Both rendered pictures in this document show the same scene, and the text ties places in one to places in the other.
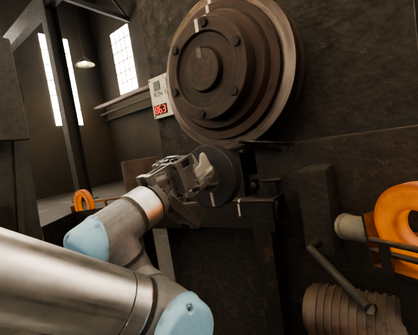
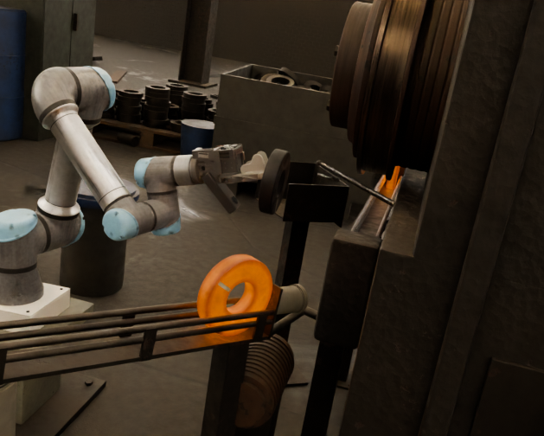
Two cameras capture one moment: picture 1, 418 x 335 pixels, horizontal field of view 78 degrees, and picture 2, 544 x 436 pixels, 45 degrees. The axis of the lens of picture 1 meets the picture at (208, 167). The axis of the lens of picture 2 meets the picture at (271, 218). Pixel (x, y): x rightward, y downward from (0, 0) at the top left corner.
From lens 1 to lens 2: 1.43 m
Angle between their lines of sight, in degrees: 64
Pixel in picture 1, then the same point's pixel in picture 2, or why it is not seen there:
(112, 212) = (159, 160)
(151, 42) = not seen: outside the picture
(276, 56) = (361, 83)
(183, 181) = (215, 167)
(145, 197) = (181, 163)
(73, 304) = (88, 178)
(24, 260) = (83, 153)
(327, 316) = not seen: hidden behind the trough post
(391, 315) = not seen: hidden behind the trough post
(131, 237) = (160, 180)
